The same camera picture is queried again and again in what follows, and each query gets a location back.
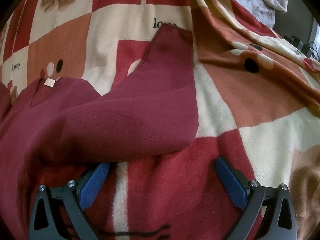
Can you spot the red and cream checked blanket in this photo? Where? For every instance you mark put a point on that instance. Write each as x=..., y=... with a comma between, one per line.
x=250, y=142

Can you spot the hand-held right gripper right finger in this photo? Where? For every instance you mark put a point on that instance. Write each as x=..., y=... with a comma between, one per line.
x=230, y=183

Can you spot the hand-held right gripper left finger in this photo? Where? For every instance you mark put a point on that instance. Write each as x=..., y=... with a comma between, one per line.
x=94, y=183

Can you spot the grey floral cloth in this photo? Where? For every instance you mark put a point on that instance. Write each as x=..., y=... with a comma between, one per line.
x=253, y=3

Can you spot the maroon long-sleeved top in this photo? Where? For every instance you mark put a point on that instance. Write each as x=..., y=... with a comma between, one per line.
x=125, y=120

